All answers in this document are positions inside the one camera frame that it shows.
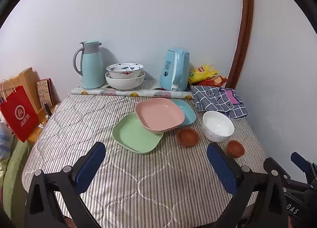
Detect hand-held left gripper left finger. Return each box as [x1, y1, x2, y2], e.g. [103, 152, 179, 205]
[25, 141, 107, 228]

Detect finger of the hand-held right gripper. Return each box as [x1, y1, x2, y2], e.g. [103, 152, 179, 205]
[290, 152, 317, 187]
[263, 158, 292, 189]

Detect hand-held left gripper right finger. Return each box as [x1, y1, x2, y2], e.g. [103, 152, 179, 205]
[207, 142, 289, 228]

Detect small brown bowl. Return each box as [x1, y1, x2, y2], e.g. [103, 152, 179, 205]
[227, 140, 245, 158]
[177, 127, 200, 147]

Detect white bowl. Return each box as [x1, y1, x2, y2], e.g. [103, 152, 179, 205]
[202, 111, 235, 143]

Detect green square plate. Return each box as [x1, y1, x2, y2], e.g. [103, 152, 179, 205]
[112, 112, 164, 155]

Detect pink square plate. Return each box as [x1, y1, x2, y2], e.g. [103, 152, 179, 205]
[135, 98, 185, 134]

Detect white patterned bowls stack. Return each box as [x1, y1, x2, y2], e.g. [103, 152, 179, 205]
[105, 70, 145, 91]

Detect striped quilt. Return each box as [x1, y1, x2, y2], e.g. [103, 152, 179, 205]
[22, 86, 269, 228]

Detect wooden side table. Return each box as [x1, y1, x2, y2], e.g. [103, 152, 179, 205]
[26, 103, 61, 144]

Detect grey checked cloth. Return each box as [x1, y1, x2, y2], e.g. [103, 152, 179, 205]
[191, 85, 248, 120]

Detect fruit print paper roll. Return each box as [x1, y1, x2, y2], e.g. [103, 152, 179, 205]
[71, 80, 194, 100]

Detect green cloth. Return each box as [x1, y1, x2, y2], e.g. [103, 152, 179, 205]
[0, 139, 30, 219]

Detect red paper bag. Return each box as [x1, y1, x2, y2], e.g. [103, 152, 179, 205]
[0, 80, 39, 143]

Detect patterned gift box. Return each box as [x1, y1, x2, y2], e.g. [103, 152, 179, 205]
[36, 78, 54, 108]

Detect red chip bag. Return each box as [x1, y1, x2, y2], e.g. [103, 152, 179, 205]
[196, 75, 228, 88]

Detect light blue printed cloth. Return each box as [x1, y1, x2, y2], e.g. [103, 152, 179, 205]
[0, 122, 15, 162]

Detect light blue thermos jug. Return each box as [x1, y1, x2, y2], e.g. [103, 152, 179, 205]
[73, 41, 106, 89]

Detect yellow chip bag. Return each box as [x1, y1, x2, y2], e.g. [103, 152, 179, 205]
[189, 65, 219, 84]

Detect fish print bowl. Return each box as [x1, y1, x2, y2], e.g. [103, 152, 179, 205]
[106, 63, 144, 79]

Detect brown cardboard box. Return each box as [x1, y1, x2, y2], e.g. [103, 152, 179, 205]
[9, 67, 41, 115]

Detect light blue electric kettle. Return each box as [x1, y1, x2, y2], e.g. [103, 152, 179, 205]
[159, 47, 191, 91]

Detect brown wooden door frame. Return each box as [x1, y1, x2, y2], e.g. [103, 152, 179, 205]
[229, 0, 255, 90]

